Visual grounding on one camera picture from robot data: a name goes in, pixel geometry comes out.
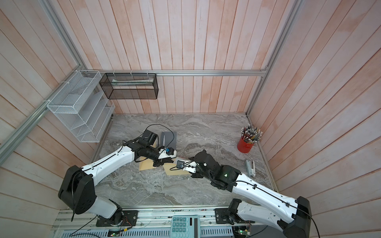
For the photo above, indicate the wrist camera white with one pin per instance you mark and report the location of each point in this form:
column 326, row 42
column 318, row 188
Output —
column 167, row 153
column 189, row 166

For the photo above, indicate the black mesh basket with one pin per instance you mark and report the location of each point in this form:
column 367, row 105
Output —
column 130, row 86

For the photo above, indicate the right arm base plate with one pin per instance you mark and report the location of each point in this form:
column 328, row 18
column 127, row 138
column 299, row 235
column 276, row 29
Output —
column 224, row 216

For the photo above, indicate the red pencil cup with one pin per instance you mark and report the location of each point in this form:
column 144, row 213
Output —
column 244, row 145

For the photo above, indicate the teal calculator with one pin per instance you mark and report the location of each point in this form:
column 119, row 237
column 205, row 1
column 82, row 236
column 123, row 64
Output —
column 185, row 227

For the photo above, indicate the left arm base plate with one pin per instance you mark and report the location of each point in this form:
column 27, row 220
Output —
column 125, row 218

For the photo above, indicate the white wire mesh shelf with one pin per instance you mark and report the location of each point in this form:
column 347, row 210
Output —
column 83, row 110

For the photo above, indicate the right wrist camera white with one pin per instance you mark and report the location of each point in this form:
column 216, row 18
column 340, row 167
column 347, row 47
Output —
column 189, row 166

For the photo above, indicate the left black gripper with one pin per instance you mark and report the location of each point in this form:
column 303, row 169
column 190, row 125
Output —
column 160, row 161

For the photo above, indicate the yellow envelope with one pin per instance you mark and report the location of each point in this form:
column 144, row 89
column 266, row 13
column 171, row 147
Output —
column 171, row 169
column 146, row 164

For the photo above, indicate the grey envelope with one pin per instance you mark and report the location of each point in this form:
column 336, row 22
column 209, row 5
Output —
column 168, row 139

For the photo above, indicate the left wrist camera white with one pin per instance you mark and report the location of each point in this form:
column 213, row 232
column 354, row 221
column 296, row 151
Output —
column 167, row 153

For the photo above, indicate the bundle of pencils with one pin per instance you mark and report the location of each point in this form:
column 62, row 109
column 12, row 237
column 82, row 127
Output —
column 251, row 134

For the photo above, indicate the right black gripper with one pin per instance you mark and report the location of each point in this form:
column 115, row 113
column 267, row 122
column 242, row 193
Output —
column 196, row 175

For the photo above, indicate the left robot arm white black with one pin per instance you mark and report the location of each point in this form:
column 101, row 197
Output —
column 78, row 187

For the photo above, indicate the white stapler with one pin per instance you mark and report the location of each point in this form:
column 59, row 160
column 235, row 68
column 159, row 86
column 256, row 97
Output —
column 251, row 171

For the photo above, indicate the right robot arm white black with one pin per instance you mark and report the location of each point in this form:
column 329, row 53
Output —
column 289, row 215

